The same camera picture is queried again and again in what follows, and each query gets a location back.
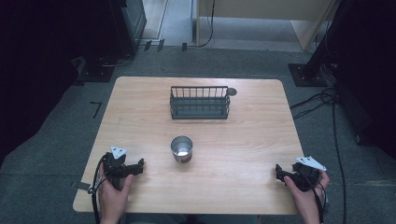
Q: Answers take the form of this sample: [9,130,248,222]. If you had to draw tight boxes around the hanging black cable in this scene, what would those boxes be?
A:
[195,0,217,49]

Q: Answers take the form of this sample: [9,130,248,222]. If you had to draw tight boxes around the black floor cables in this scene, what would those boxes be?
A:
[289,87,349,224]

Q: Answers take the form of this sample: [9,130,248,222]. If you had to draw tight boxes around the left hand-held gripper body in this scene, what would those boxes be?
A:
[102,146,136,191]

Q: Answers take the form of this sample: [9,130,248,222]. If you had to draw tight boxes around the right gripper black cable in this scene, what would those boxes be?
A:
[299,167,329,224]

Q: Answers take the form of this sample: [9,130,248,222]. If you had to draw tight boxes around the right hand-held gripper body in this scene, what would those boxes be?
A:
[289,156,328,192]

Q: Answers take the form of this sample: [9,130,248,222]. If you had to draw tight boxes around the black tape corner mark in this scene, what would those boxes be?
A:
[90,101,103,119]

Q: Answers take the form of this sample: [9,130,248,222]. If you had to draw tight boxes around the dark wire rack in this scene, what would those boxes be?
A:
[169,85,232,120]

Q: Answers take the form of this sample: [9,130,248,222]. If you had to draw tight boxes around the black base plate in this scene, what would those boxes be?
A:
[287,63,330,88]

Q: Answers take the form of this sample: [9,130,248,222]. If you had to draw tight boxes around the person's right hand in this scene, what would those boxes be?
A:
[283,170,331,222]

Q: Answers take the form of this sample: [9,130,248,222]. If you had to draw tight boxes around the black cabinet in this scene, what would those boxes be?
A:
[106,0,148,59]

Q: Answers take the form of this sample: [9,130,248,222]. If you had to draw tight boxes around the black stand base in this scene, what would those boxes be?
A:
[72,55,116,84]

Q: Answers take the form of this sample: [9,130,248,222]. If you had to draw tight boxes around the black stand column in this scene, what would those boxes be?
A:
[302,0,353,80]

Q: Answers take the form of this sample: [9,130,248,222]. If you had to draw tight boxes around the person's left hand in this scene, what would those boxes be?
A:
[96,172,135,222]

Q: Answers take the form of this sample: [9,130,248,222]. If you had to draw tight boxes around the dark curtain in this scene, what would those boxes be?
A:
[0,0,125,166]
[323,0,396,160]

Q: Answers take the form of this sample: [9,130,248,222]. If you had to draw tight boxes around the light wooden furniture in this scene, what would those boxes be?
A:
[195,0,339,51]

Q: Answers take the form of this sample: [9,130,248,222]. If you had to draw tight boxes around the grey tape strip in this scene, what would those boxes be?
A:
[70,180,92,191]

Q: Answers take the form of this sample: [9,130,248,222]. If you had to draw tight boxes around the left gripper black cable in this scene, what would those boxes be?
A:
[88,154,108,224]

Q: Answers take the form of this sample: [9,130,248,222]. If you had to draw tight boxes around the metal cup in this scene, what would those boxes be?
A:
[170,134,194,164]

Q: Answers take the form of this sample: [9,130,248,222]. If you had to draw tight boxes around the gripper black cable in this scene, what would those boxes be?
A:
[299,167,329,224]
[88,154,108,224]

